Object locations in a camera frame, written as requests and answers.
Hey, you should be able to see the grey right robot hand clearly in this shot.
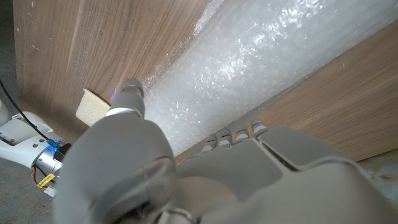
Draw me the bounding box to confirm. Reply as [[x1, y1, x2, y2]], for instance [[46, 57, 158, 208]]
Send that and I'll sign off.
[[32, 142, 72, 177]]

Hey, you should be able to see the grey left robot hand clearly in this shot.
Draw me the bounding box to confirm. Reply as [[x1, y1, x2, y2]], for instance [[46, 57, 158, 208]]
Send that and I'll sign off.
[[52, 78, 398, 224]]

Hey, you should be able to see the bubble wrap roll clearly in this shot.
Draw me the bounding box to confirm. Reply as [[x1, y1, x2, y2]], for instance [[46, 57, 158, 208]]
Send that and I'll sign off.
[[141, 0, 398, 156]]

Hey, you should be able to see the pale yellow sponge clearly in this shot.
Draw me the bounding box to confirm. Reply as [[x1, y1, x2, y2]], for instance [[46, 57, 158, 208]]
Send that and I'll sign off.
[[75, 88, 112, 128]]

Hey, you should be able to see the floral blue backdrop cloth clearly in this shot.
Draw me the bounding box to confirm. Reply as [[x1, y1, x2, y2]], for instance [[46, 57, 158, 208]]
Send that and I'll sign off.
[[357, 149, 398, 203]]

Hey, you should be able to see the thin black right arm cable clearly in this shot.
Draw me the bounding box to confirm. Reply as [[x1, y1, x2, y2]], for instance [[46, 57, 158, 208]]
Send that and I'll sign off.
[[0, 79, 50, 141]]

